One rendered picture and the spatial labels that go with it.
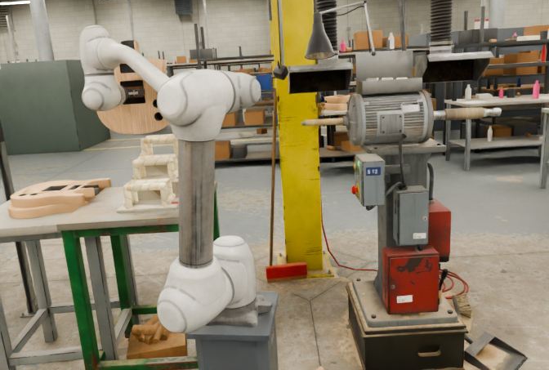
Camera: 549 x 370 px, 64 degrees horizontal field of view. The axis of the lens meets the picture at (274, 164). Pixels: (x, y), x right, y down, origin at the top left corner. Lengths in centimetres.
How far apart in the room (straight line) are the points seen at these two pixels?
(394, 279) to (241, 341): 96
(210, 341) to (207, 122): 76
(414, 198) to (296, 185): 120
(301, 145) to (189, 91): 204
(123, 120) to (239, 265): 91
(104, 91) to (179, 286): 72
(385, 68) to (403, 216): 73
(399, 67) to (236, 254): 130
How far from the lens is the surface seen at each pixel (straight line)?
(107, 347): 247
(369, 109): 210
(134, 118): 203
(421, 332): 239
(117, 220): 201
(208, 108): 114
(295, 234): 325
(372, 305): 244
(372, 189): 191
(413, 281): 228
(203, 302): 133
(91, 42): 166
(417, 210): 216
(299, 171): 311
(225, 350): 157
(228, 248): 146
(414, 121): 214
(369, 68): 227
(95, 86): 163
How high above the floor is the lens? 154
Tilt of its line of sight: 13 degrees down
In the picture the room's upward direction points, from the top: 3 degrees counter-clockwise
